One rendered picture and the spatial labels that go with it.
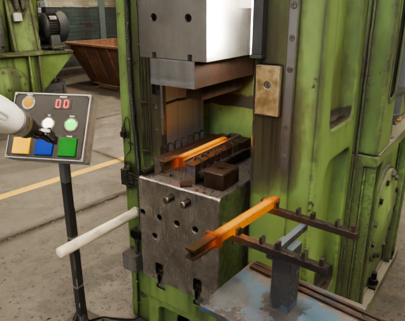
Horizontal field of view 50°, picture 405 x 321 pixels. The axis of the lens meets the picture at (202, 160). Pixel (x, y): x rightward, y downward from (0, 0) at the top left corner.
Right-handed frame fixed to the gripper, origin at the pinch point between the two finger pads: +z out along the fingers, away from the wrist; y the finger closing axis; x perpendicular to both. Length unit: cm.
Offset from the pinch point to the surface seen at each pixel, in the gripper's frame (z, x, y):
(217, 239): -35, -32, 69
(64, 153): 12.6, -3.2, -0.4
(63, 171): 30.0, -8.2, -8.7
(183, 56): -10, 29, 49
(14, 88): 354, 138, -254
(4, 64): 336, 164, -263
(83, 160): 13.7, -5.2, 7.2
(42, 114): 13.4, 12.9, -12.5
